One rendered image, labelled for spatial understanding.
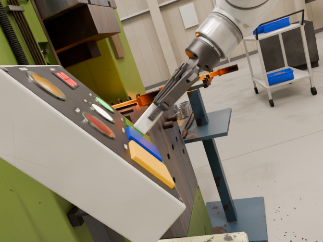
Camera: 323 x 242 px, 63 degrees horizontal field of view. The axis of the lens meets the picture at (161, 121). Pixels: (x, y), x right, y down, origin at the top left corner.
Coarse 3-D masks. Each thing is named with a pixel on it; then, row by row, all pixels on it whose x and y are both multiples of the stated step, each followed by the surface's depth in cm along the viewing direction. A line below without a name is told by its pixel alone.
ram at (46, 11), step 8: (40, 0) 82; (48, 0) 81; (56, 0) 81; (64, 0) 80; (72, 0) 80; (80, 0) 80; (88, 0) 86; (96, 0) 90; (104, 0) 97; (112, 0) 104; (40, 8) 83; (48, 8) 82; (56, 8) 82; (64, 8) 81; (72, 8) 83; (40, 16) 84; (48, 16) 83; (56, 16) 86
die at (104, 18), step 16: (64, 16) 87; (80, 16) 86; (96, 16) 88; (112, 16) 100; (48, 32) 90; (64, 32) 89; (80, 32) 88; (96, 32) 86; (112, 32) 97; (64, 48) 95
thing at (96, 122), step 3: (87, 114) 37; (87, 117) 36; (90, 117) 36; (93, 117) 38; (90, 120) 35; (93, 120) 36; (96, 120) 37; (93, 123) 35; (96, 123) 36; (99, 123) 37; (102, 123) 38; (99, 126) 36; (102, 126) 37; (105, 126) 38; (102, 129) 36; (105, 129) 37; (108, 129) 38; (105, 132) 36; (108, 132) 37; (111, 132) 38
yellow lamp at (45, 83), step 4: (36, 76) 34; (36, 80) 33; (40, 80) 34; (44, 80) 35; (40, 84) 33; (44, 84) 34; (48, 84) 35; (48, 88) 33; (52, 88) 35; (56, 88) 36; (52, 92) 34; (56, 92) 35; (60, 92) 36
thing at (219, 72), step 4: (236, 64) 136; (224, 68) 137; (228, 68) 137; (232, 68) 137; (236, 68) 136; (212, 72) 141; (216, 72) 139; (220, 72) 138; (224, 72) 139; (228, 72) 137; (200, 76) 142; (204, 76) 142; (212, 76) 140; (160, 88) 151
